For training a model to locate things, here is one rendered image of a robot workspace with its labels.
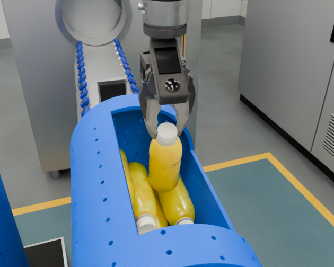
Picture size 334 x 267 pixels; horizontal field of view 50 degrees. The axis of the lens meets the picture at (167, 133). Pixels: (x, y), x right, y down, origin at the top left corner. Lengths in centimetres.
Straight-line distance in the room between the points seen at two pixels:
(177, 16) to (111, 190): 29
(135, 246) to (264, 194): 201
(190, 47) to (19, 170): 173
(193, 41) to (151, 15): 85
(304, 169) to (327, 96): 56
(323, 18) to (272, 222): 129
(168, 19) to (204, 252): 34
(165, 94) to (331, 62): 199
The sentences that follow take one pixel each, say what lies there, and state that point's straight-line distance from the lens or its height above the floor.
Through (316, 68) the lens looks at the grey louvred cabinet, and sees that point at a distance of 258.
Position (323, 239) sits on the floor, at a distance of 228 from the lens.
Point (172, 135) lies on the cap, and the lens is 66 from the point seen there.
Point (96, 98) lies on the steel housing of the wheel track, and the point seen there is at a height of 93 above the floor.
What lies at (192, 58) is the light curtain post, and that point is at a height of 108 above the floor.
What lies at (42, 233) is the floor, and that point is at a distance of 225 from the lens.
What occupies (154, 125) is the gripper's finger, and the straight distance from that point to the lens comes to 66.
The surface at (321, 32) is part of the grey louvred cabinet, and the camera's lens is 252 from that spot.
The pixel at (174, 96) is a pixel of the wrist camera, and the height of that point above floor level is 135.
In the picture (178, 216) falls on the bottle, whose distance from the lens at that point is 76.
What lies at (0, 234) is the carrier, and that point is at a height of 65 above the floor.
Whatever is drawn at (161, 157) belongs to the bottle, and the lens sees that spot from 69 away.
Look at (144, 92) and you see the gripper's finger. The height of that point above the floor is 132.
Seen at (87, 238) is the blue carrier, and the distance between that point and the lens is 55.
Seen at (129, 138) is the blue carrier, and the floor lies 112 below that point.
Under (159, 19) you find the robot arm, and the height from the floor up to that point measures 144.
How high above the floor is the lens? 159
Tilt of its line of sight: 33 degrees down
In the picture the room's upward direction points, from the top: straight up
